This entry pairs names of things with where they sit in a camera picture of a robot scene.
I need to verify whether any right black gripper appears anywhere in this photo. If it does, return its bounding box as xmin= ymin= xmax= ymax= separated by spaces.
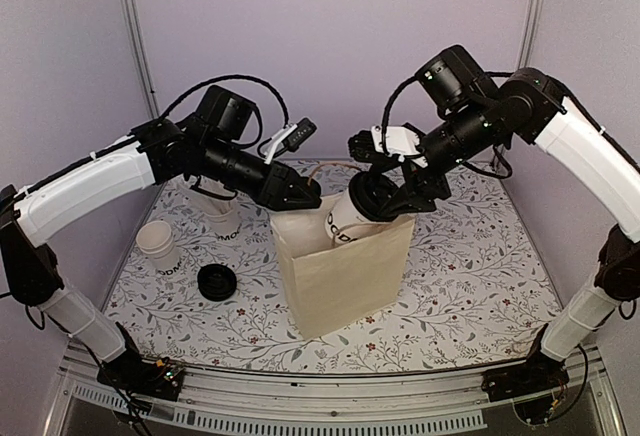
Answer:
xmin=376 ymin=98 xmax=500 ymax=215

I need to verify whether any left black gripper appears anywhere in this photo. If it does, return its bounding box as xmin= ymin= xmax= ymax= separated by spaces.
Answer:
xmin=200 ymin=136 xmax=324 ymax=212

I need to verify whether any beige paper takeout bag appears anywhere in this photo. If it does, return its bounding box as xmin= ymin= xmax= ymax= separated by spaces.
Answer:
xmin=270 ymin=190 xmax=415 ymax=340

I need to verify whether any stack of white paper cups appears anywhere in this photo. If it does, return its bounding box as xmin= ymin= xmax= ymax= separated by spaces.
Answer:
xmin=135 ymin=220 xmax=182 ymax=276

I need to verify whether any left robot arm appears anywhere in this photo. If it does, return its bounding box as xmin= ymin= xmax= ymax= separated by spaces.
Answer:
xmin=1 ymin=76 xmax=321 ymax=390

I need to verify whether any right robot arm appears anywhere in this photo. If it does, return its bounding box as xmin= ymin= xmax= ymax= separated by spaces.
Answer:
xmin=371 ymin=45 xmax=639 ymax=392

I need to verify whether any white cup holding straws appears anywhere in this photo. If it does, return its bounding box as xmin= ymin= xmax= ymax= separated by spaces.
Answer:
xmin=207 ymin=209 xmax=241 ymax=241

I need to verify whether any bundle of wrapped white straws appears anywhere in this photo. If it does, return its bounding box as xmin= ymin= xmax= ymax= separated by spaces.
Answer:
xmin=191 ymin=180 xmax=237 ymax=216

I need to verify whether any stack of black lids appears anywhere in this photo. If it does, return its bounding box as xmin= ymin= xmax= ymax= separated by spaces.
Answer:
xmin=197 ymin=264 xmax=237 ymax=302

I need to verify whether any floral patterned table mat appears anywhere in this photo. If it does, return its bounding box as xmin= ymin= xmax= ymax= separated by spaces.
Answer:
xmin=105 ymin=169 xmax=560 ymax=374

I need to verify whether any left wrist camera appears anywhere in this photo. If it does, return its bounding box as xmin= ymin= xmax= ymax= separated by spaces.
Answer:
xmin=257 ymin=118 xmax=317 ymax=164

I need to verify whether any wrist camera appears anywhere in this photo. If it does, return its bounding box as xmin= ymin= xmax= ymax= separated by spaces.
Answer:
xmin=257 ymin=118 xmax=317 ymax=164
xmin=348 ymin=126 xmax=428 ymax=168

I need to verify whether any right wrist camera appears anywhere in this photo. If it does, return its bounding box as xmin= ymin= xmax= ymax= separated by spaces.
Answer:
xmin=348 ymin=126 xmax=428 ymax=168

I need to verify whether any front aluminium rail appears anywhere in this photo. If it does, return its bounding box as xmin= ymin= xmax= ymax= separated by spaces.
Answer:
xmin=44 ymin=345 xmax=627 ymax=435

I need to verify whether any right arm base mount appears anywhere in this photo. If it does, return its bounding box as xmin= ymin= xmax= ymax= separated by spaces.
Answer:
xmin=481 ymin=338 xmax=569 ymax=402

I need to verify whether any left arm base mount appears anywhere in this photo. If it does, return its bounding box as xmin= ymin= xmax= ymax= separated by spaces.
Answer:
xmin=97 ymin=323 xmax=184 ymax=402

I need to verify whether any right metal frame post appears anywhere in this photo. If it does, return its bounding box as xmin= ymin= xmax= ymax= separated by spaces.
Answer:
xmin=516 ymin=0 xmax=544 ymax=68

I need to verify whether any metal frame post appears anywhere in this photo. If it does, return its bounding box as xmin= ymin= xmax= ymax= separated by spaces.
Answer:
xmin=516 ymin=0 xmax=544 ymax=68
xmin=120 ymin=0 xmax=160 ymax=119

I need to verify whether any left metal frame post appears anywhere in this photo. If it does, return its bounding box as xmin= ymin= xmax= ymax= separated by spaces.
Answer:
xmin=120 ymin=0 xmax=160 ymax=119

